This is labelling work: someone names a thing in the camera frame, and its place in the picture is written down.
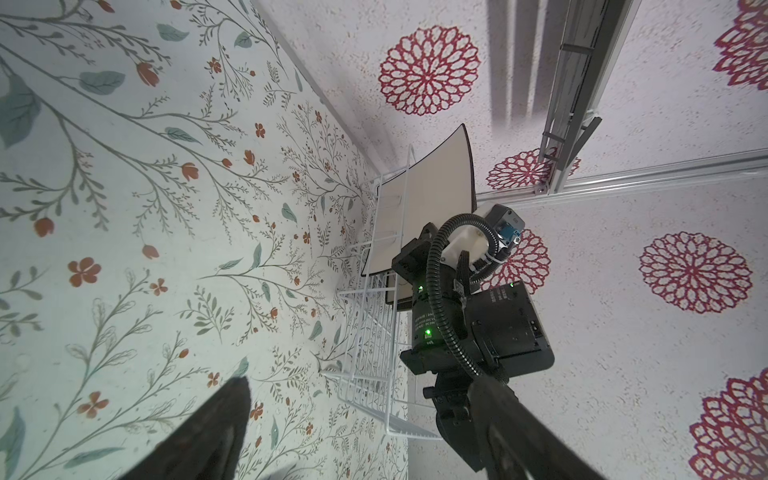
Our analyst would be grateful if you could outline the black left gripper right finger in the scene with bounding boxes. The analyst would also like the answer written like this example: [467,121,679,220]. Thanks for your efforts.
[468,376,604,480]

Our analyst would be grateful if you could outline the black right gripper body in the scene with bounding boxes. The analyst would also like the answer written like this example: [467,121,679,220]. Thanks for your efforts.
[392,221,555,381]

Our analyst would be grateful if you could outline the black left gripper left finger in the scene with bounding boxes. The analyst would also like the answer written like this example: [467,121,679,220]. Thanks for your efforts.
[123,377,251,480]

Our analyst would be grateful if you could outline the white square plate black rim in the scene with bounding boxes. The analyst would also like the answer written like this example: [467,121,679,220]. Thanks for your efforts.
[361,124,477,275]

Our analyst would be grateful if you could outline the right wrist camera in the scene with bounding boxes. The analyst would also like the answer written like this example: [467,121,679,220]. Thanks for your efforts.
[474,203,526,249]

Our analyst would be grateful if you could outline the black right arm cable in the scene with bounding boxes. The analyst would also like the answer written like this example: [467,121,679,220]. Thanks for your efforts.
[424,212,502,379]

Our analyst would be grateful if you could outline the white wire dish rack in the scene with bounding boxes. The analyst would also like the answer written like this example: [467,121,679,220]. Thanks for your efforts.
[322,148,440,441]

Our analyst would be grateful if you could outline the grey wall shelf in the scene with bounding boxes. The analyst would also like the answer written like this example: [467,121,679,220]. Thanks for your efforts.
[538,0,636,194]

